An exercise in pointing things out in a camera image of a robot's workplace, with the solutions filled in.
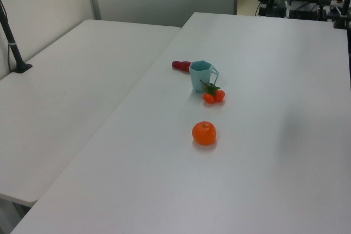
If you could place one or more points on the small oranges with green leaves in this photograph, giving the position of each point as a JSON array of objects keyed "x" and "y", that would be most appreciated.
[{"x": 209, "y": 98}]

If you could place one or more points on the black camera pole with base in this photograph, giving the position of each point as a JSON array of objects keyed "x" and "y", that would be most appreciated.
[{"x": 13, "y": 48}]

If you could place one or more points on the light blue angular mug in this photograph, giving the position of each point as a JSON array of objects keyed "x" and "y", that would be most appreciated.
[{"x": 196, "y": 78}]

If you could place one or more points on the black office clutter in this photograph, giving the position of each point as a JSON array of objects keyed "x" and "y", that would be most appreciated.
[{"x": 301, "y": 5}]

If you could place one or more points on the large orange fruit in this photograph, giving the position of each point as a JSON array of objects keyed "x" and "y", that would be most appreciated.
[{"x": 203, "y": 134}]

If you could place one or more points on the black pole with table clamp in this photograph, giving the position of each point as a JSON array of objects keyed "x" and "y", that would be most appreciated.
[{"x": 344, "y": 6}]

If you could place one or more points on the white side table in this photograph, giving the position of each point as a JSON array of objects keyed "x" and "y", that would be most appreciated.
[{"x": 68, "y": 80}]

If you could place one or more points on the red chili pepper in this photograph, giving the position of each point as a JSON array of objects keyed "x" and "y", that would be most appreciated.
[{"x": 179, "y": 65}]

